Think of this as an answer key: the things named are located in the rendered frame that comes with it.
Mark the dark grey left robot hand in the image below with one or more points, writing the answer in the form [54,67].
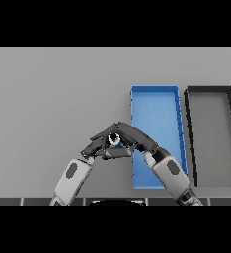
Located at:
[92,150]

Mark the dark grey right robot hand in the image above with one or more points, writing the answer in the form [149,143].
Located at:
[134,135]

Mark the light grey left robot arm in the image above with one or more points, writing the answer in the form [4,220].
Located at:
[71,179]

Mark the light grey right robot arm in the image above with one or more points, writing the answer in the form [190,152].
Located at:
[170,174]

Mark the blue bin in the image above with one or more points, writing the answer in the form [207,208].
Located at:
[153,112]

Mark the dark grey bin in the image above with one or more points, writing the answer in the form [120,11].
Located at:
[213,138]

